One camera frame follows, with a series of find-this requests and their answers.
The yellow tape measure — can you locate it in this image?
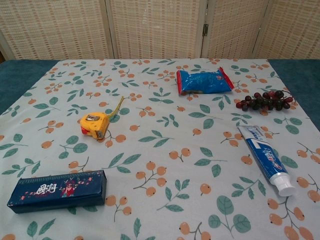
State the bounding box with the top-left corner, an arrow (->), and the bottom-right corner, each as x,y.
79,96 -> 125,140

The floral leaf print tablecloth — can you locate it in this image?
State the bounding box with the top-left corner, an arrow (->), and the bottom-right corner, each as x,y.
0,58 -> 320,240

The blue snack bag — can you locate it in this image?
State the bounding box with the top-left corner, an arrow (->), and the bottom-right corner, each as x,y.
176,66 -> 235,96

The woven bamboo folding screen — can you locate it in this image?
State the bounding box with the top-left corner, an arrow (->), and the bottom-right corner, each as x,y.
0,0 -> 320,61

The dark red grape bunch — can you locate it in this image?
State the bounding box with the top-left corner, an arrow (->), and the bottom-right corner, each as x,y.
235,90 -> 294,112

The blue white toothpaste tube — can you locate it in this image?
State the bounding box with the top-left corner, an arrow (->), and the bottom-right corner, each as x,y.
236,124 -> 297,197

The dark blue printed box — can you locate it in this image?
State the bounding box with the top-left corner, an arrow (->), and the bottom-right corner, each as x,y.
6,169 -> 108,215

